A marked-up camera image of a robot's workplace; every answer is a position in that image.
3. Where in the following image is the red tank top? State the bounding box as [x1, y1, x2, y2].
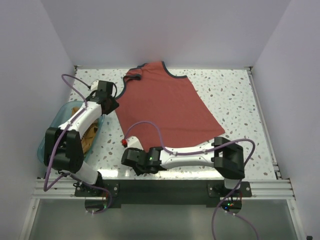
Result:
[115, 61, 225, 150]

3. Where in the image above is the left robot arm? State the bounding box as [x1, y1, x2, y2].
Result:
[43, 80, 119, 196]

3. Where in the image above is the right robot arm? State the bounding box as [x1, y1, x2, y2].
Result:
[121, 137, 245, 197]

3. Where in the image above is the mustard yellow tank top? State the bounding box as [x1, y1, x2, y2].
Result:
[68, 103, 102, 154]

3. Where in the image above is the teal plastic basket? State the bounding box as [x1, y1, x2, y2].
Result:
[38, 101, 104, 166]

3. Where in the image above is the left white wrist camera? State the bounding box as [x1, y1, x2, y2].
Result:
[90, 80, 99, 91]

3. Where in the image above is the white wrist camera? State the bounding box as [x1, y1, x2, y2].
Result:
[90, 80, 99, 91]
[121, 136, 143, 150]

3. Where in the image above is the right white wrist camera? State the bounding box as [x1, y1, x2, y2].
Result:
[121, 136, 143, 150]

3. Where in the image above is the aluminium frame rail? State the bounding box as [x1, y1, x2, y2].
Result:
[31, 65, 297, 201]

